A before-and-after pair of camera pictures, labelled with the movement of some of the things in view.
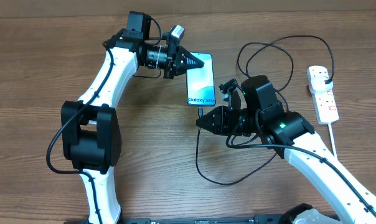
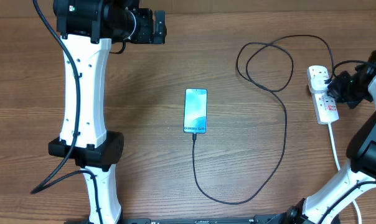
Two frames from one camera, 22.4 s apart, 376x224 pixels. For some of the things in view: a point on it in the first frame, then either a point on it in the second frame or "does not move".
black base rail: [271, 219] does not move
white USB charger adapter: [317, 84] does not move
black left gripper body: [170, 67] → [143, 33]
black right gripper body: [241, 122] → [348, 91]
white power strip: [325, 106] does not move
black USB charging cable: [246, 66] → [250, 79]
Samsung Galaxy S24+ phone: [200, 82] → [195, 119]
